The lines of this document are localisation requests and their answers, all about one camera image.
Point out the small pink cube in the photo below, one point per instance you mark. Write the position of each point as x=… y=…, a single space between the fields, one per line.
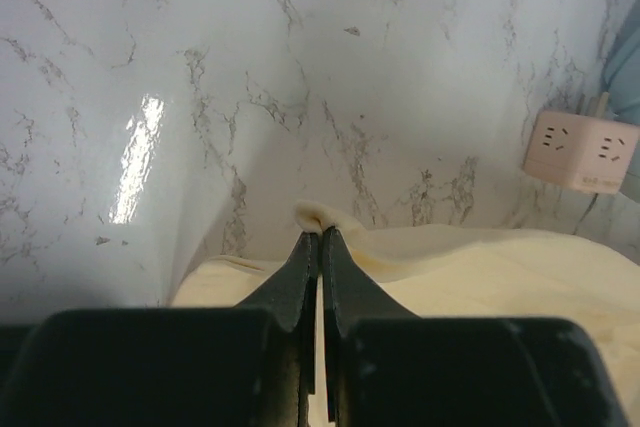
x=585 y=153

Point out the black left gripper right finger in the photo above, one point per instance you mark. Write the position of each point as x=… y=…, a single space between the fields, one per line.
x=386 y=366

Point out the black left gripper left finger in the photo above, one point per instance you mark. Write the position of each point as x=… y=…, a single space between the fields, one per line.
x=251 y=364

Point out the yellow t shirt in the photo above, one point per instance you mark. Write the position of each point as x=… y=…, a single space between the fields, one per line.
x=445 y=271

